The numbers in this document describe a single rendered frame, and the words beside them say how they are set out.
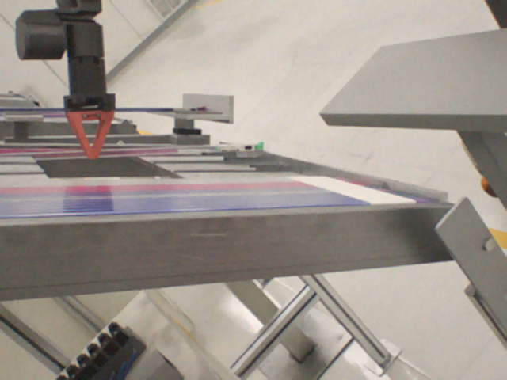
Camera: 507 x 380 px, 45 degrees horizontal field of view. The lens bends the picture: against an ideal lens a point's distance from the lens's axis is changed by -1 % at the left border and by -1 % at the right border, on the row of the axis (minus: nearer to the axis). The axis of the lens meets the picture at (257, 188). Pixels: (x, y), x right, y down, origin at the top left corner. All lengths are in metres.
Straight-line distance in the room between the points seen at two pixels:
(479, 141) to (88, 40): 0.76
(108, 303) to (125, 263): 1.58
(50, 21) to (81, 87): 0.10
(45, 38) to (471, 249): 0.64
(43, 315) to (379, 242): 1.57
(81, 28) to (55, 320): 1.28
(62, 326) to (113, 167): 0.98
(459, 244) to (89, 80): 0.59
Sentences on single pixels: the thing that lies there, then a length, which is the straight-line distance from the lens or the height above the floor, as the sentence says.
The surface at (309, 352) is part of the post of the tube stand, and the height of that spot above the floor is 0.01.
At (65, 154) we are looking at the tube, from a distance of 0.99.
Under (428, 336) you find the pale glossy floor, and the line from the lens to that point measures 1.64.
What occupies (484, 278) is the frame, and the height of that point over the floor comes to 0.67.
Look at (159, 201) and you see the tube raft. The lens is 0.60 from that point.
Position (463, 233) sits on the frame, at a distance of 0.64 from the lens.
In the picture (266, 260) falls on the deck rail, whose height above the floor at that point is 0.85.
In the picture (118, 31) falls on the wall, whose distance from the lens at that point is 8.81.
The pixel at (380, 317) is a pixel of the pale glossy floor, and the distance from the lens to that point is 1.76.
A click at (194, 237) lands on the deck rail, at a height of 0.91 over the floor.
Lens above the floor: 1.12
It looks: 23 degrees down
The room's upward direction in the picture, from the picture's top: 41 degrees counter-clockwise
